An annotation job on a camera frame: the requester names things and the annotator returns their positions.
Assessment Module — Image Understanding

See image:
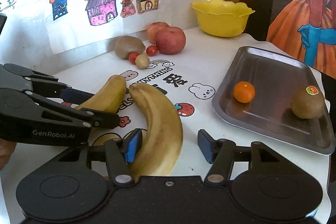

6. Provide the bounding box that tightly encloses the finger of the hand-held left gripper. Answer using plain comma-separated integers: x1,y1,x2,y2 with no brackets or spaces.
25,90,121,129
1,63,95,107

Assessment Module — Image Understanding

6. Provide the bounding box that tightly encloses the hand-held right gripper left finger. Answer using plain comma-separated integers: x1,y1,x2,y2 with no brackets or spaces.
56,128,144,187

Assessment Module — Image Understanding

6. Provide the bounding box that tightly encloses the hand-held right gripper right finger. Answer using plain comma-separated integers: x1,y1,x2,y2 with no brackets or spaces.
197,129,285,187

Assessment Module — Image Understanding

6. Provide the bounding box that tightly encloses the yellow banana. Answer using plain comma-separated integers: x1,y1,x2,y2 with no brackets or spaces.
128,83,183,177
75,75,127,113

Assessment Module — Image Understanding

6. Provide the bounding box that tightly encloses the small round brown fruit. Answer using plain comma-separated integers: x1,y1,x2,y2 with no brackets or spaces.
135,54,150,69

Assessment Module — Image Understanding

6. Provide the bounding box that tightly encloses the metal tray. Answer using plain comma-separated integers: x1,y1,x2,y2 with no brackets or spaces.
211,46,336,156

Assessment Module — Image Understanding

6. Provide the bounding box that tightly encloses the orange mandarin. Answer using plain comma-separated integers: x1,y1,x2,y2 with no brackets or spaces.
233,81,256,103

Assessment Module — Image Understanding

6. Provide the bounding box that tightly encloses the pale yellow-red apple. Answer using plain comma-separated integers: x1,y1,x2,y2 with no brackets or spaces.
146,21,170,44

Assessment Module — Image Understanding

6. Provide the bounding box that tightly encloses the red apple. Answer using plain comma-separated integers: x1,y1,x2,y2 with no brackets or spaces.
155,26,186,55

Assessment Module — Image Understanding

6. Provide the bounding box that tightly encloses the brown kiwi with sticker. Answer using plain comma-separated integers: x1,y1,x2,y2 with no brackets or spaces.
290,85,326,119

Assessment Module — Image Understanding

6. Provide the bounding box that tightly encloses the yellow scalloped plastic bowl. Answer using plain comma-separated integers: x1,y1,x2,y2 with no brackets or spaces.
191,0,256,38

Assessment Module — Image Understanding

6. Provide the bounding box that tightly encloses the orange dress figure poster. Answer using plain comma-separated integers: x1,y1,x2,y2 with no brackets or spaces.
266,0,336,73

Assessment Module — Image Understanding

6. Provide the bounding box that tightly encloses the house drawings wall poster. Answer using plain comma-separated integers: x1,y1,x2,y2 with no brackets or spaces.
43,0,174,55

